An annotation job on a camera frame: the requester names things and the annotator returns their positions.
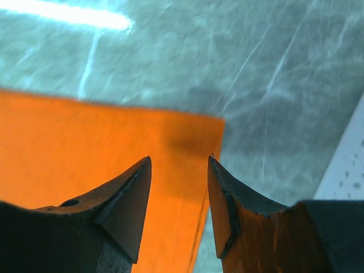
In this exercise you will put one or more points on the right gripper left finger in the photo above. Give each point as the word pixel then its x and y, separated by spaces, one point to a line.
pixel 99 231

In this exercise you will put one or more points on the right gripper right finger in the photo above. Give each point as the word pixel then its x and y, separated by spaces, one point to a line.
pixel 253 233

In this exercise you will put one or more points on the orange t shirt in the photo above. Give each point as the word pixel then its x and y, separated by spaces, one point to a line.
pixel 54 149

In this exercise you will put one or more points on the white plastic basket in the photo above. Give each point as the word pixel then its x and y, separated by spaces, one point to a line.
pixel 343 179

